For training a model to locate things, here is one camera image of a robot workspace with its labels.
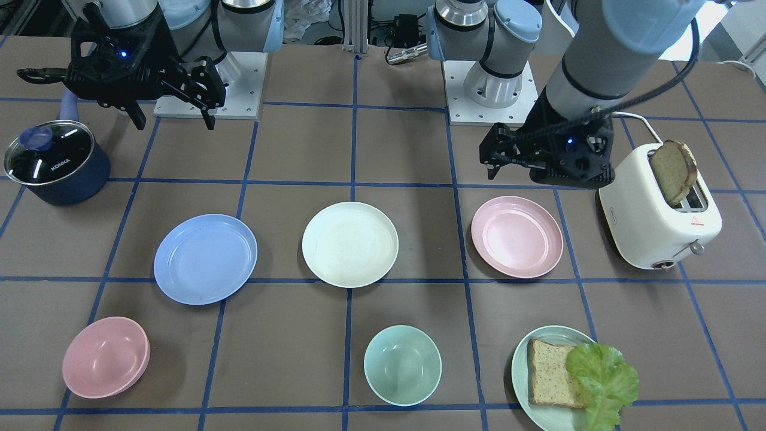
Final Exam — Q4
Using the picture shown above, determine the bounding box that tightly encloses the white toaster power cable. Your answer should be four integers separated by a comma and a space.
613, 111, 664, 144

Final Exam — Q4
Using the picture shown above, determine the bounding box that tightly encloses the bread slice on plate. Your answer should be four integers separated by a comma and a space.
528, 338, 592, 409

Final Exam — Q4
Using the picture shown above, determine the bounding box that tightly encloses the cream white plate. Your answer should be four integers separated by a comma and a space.
301, 202, 399, 289

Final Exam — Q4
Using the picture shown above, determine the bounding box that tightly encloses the bread slice in toaster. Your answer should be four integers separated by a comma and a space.
649, 139, 698, 207

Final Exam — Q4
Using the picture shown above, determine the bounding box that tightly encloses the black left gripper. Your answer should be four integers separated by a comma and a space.
479, 91, 616, 189

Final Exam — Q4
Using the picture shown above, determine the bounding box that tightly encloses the pink plate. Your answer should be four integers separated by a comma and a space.
470, 196, 564, 279

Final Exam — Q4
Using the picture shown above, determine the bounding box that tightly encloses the green lettuce leaf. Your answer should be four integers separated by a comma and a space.
566, 342, 640, 430

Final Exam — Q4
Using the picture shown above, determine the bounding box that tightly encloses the dark blue pot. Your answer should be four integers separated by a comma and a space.
3, 89, 111, 207

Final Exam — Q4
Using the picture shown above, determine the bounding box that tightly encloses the green plate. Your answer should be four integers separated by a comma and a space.
510, 325, 594, 430

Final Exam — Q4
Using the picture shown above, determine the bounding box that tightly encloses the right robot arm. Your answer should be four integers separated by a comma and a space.
17, 1, 284, 130

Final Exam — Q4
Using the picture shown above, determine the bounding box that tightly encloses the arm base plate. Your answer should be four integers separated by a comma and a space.
442, 61, 538, 128
153, 52, 270, 120

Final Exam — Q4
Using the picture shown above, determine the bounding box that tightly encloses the blue plate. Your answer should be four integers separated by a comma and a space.
153, 214, 258, 306

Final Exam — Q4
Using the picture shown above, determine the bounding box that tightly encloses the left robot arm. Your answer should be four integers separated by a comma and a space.
425, 1, 703, 189

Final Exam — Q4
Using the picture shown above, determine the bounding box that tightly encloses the green bowl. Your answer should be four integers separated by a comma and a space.
363, 325, 442, 407

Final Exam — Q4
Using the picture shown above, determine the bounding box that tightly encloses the white toaster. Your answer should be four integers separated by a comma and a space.
597, 144, 722, 269

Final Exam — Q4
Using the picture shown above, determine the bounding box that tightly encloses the pink bowl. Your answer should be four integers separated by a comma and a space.
61, 316, 151, 399

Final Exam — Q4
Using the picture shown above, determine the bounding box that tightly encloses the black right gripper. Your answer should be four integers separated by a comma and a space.
17, 3, 226, 130

